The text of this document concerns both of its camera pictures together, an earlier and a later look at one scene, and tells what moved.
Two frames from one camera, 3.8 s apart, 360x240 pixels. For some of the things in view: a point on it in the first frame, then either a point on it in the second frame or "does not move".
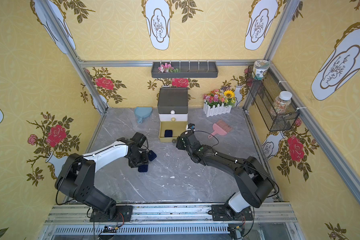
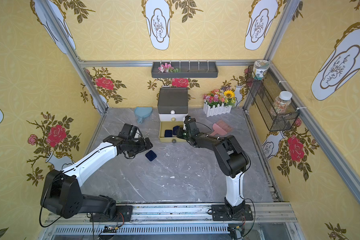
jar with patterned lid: (260, 69) does not move
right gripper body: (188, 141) to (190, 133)
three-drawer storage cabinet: (173, 107) does not move
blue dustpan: (141, 112) does not move
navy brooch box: (168, 133) does not move
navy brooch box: (143, 168) to (176, 130)
